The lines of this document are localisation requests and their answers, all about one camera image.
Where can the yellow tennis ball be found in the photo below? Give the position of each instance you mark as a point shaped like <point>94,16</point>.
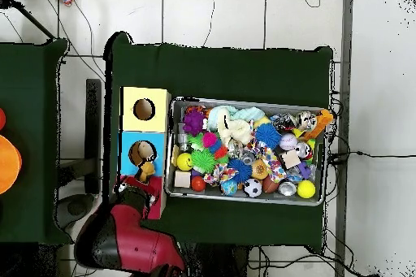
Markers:
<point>306,189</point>

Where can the yellow smiley ball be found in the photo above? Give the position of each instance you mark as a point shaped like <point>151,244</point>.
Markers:
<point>185,161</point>

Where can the black and white soccer ball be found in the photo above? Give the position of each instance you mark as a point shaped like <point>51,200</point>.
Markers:
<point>252,188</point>

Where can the orange-red smooth ball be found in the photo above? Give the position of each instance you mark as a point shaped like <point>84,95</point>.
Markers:
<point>198,183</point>

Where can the metal mesh bin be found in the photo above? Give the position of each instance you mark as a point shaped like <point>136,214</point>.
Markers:
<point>211,194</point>

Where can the black panel stand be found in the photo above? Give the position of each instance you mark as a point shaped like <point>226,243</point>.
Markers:
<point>93,127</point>

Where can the white baseball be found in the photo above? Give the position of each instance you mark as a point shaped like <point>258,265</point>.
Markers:
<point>288,141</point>

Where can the small red round object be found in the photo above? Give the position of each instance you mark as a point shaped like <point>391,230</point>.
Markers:
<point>2,119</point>

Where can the large orange round object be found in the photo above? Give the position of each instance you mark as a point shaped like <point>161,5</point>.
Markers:
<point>9,163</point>

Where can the purple spiky monster toy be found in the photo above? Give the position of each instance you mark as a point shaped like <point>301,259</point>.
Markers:
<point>193,122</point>

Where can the pink spiky ball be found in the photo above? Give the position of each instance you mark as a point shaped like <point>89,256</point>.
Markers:
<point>210,140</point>

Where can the wooden three-hole box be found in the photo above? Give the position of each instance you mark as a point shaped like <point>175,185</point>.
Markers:
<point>143,124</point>

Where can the brown teddy bear plush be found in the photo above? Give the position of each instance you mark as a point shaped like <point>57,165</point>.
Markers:
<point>147,169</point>

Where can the cream fleece cloth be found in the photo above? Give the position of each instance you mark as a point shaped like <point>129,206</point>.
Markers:
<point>239,129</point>

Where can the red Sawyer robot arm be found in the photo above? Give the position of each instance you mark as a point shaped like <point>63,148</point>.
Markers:
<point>139,247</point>

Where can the green spiky ball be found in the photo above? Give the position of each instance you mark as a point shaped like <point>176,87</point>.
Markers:
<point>203,161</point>

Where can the dark green table cloth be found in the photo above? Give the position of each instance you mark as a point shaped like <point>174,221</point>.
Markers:
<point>29,95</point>
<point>227,72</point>

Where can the large blue spiky ball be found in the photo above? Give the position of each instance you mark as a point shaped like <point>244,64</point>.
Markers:
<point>267,136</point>

